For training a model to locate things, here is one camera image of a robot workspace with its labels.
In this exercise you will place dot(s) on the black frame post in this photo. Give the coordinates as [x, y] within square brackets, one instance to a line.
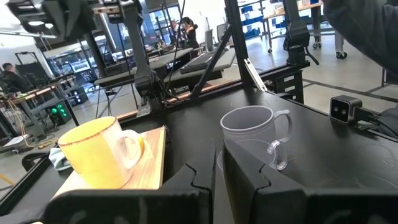
[237, 40]

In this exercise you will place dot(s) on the small grey table camera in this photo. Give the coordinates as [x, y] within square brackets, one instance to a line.
[343, 109]

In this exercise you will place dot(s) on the computer tower with white lights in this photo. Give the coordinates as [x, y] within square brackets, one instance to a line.
[79, 96]

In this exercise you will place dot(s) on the black cabinet with white labels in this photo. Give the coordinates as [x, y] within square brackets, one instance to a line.
[289, 87]

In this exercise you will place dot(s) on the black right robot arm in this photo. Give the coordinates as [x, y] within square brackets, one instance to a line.
[136, 46]

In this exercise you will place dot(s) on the grey desk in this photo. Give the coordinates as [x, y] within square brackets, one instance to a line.
[161, 60]
[224, 62]

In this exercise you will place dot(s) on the light blue cloth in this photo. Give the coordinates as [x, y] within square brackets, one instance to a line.
[59, 160]

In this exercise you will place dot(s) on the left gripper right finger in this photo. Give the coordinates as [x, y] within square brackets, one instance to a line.
[248, 199]

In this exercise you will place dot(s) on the clear plastic cup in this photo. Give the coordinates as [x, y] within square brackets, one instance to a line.
[258, 152]

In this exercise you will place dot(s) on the black keyboard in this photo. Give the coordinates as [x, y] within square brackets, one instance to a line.
[199, 62]

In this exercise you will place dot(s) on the computer tower with green lights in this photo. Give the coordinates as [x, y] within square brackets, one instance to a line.
[59, 112]

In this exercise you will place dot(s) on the grey mug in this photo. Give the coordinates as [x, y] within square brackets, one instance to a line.
[248, 121]

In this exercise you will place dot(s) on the black diagonal frame strut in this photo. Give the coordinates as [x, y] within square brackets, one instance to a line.
[214, 59]

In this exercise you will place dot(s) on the yellow ceramic mug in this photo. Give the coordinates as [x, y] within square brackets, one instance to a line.
[90, 155]

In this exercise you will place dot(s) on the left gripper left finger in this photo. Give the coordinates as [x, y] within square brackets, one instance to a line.
[186, 205]

